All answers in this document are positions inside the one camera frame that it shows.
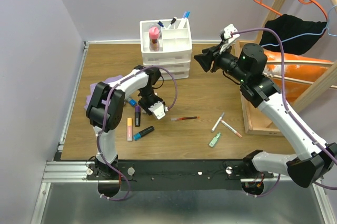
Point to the black cap white marker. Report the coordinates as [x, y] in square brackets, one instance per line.
[172, 22]

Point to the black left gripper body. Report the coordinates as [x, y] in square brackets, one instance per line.
[148, 99]

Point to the purple cloth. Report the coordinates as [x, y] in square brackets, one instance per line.
[92, 87]

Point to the black garment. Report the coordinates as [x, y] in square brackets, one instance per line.
[287, 26]

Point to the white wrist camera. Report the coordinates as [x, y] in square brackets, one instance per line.
[228, 36]
[159, 110]

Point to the green stapler remover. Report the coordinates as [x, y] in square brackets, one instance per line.
[214, 140]

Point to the orange pink highlighter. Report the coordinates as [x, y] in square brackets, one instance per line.
[129, 129]

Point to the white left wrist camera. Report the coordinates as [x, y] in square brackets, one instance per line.
[159, 110]

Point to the blue black highlighter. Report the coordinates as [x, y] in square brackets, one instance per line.
[143, 133]

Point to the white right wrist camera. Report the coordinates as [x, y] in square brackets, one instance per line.
[228, 36]

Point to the light blue wire hanger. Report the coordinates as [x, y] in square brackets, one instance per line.
[325, 29]

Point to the pink white marker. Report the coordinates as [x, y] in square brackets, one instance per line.
[231, 128]

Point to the aluminium frame rail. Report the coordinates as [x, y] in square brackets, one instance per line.
[174, 191]

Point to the wooden hanger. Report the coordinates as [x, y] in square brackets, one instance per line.
[297, 72]

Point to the purple black highlighter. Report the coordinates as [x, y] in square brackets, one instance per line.
[137, 116]

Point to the grey white marker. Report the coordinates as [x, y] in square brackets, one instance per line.
[217, 122]

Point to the orange red pen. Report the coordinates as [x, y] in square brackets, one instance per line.
[184, 118]

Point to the white plastic drawer organizer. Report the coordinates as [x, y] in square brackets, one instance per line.
[175, 47]

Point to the orange white tie-dye garment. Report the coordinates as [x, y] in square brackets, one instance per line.
[292, 91]

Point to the pink cap pencil tube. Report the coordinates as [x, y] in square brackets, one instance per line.
[154, 35]

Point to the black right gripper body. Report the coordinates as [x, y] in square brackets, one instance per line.
[228, 63]

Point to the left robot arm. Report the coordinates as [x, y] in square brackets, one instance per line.
[106, 106]

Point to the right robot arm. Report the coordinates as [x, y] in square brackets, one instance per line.
[313, 155]

